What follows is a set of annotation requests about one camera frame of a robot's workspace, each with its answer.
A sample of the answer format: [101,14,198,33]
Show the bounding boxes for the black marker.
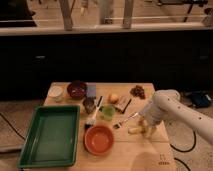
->
[96,96,103,107]

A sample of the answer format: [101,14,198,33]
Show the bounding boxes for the green cup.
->
[102,105,115,121]

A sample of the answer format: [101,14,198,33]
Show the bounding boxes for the white handled brush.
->
[84,105,101,129]

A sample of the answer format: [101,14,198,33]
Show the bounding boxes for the yellow banana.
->
[128,126,145,135]

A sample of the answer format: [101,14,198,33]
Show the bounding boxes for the dark red bowl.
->
[67,80,87,100]

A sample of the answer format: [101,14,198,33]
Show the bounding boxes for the small yellow fruit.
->
[108,93,119,104]

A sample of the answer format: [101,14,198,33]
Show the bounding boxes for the brown grape bunch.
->
[130,85,145,99]

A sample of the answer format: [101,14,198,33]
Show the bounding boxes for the small white cup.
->
[48,86,63,102]

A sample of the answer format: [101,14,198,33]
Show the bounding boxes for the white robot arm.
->
[139,89,213,146]

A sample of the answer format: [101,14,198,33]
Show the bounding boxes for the green plastic tray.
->
[18,106,80,169]

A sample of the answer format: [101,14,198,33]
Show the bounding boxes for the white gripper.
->
[139,101,165,136]

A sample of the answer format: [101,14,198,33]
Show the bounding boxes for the black cable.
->
[169,131,198,154]

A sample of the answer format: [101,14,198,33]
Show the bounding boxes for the orange bowl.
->
[84,125,114,156]

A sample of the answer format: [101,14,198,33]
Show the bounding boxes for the metal cup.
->
[83,97,95,114]

